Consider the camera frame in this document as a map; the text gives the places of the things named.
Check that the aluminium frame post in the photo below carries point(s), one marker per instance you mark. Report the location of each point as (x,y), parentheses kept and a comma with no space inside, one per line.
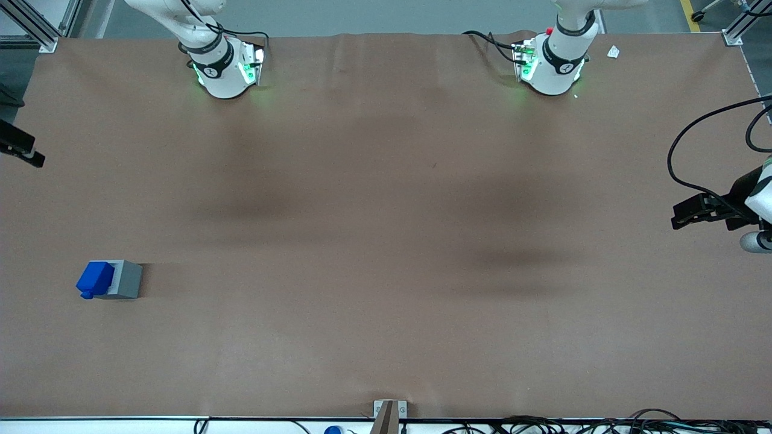
(739,30)
(36,27)

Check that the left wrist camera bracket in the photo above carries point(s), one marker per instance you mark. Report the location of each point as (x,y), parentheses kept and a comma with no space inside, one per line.
(754,242)

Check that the metal camera post bracket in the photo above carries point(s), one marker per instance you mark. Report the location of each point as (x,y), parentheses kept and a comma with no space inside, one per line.
(386,416)

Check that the brown table cover sheet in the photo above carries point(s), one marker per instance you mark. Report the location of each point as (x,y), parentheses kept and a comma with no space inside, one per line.
(386,241)

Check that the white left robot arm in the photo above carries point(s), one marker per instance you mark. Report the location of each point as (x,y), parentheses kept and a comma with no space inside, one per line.
(558,69)

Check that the black caster wheel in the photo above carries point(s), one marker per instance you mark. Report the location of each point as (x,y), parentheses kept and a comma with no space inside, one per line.
(698,15)

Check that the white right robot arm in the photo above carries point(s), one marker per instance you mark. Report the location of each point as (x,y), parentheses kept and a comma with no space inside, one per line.
(220,75)

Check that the blue plastic part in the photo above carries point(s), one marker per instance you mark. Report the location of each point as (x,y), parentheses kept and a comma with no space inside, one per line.
(95,278)

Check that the white paper scrap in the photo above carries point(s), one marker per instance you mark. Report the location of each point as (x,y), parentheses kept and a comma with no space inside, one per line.
(613,52)

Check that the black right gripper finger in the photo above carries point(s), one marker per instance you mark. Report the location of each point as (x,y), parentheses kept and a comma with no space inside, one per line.
(15,138)
(35,158)

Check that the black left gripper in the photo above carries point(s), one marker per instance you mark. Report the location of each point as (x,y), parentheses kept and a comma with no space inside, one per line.
(736,204)

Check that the gray square base block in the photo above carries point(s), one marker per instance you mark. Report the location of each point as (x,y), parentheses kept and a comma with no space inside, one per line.
(128,282)

